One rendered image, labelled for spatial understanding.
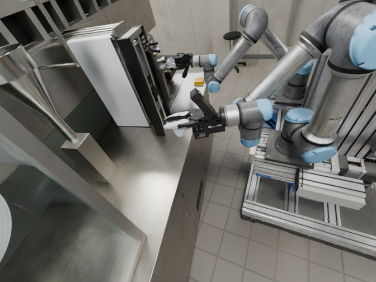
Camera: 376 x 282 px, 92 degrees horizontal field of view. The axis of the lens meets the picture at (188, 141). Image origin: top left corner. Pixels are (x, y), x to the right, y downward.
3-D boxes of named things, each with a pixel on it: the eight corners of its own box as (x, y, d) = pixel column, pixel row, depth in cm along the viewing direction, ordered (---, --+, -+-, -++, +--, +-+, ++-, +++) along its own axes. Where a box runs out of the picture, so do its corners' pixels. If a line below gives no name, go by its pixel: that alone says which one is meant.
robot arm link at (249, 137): (254, 127, 79) (256, 107, 71) (262, 147, 71) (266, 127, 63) (235, 131, 79) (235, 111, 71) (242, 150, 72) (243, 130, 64)
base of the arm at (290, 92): (306, 88, 128) (310, 74, 121) (306, 100, 119) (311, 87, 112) (282, 87, 134) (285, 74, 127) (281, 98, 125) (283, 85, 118)
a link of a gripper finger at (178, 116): (167, 131, 69) (191, 129, 67) (163, 117, 65) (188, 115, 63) (169, 126, 71) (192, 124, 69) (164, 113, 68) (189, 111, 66)
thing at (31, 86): (111, 188, 90) (9, 85, 49) (88, 184, 94) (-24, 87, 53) (123, 164, 99) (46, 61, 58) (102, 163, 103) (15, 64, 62)
